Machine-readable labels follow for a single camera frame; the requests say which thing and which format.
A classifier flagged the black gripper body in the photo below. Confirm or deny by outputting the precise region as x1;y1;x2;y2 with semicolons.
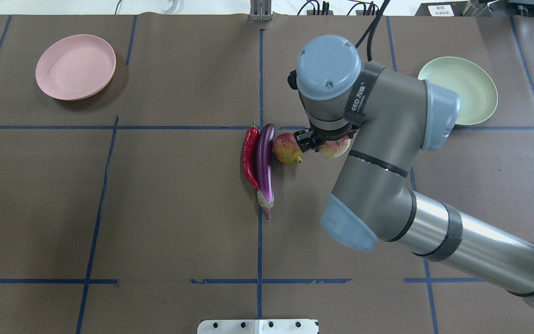
294;123;358;153

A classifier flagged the pink peach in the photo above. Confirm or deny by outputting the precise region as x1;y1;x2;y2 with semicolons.
318;136;350;159

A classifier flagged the purple eggplant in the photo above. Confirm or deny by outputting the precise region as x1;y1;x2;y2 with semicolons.
255;123;275;220

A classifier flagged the red chili pepper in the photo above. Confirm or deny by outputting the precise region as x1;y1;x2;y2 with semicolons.
241;124;260;189

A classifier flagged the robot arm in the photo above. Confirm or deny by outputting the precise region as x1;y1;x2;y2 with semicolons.
288;35;534;308

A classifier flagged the green plate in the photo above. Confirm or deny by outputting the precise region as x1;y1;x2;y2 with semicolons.
418;56;498;126

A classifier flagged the brown paper table cover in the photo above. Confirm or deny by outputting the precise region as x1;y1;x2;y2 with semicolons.
0;13;534;334

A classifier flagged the pink plate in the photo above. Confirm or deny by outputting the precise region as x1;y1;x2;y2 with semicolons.
35;34;116;101

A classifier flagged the aluminium frame post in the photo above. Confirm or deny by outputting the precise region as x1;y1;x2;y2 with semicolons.
249;0;273;22

